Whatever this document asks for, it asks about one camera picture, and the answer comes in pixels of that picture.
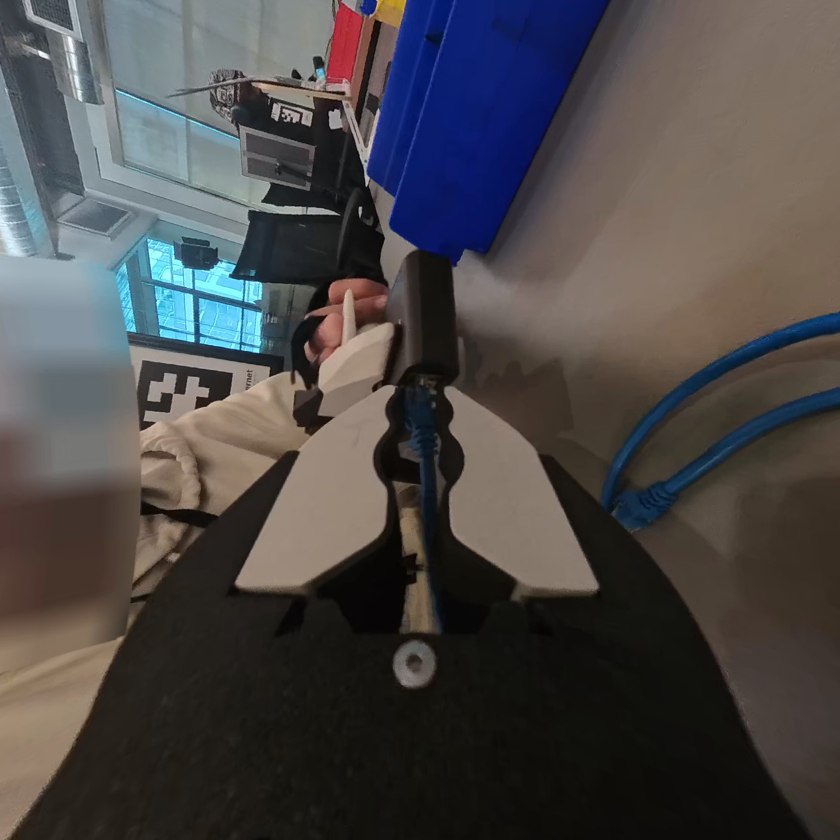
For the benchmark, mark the person's left hand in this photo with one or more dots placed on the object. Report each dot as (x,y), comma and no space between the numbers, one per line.
(364,295)

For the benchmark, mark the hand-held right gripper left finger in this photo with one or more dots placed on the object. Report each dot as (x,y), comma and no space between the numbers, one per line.
(315,518)

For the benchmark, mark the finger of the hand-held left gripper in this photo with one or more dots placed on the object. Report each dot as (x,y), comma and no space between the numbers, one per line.
(358,367)

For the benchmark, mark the person's left forearm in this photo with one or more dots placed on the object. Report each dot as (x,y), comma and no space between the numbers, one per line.
(262,420)

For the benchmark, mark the black white tag sign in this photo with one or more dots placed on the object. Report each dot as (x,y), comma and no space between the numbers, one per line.
(292,115)
(170,394)

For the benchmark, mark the blue plastic bin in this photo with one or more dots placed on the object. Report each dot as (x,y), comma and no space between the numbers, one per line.
(499,131)
(400,98)

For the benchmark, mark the red box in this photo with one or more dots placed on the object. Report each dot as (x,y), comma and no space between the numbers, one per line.
(348,46)

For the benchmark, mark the beige hooded jacket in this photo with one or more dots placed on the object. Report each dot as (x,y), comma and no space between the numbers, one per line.
(164,558)

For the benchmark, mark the black ethernet adapter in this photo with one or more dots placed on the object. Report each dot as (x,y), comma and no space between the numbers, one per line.
(426,308)

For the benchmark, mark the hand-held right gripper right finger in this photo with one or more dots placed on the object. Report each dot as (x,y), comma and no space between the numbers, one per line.
(518,518)

